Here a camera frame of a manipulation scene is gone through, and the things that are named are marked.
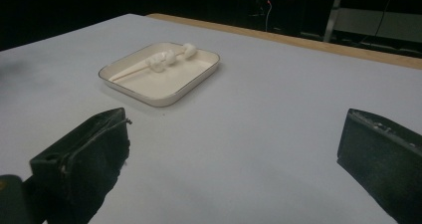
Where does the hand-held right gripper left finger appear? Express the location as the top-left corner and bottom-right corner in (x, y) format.
(29, 108), (132, 224)

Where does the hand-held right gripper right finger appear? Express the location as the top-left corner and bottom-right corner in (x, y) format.
(336, 108), (422, 224)

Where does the white cloth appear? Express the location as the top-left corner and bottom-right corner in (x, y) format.
(98, 42), (221, 108)

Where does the white marshmallow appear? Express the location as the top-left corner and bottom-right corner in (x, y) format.
(182, 43), (198, 60)
(145, 55), (166, 74)
(163, 49), (177, 66)

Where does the pale grey table mat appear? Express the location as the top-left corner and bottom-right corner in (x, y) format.
(0, 13), (422, 224)

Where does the white metal stand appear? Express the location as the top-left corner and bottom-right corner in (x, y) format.
(322, 0), (422, 44)

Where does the thin black cable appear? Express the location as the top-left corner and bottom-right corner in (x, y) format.
(373, 0), (397, 37)

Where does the white hanging cable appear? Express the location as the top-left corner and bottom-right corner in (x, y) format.
(264, 0), (273, 33)

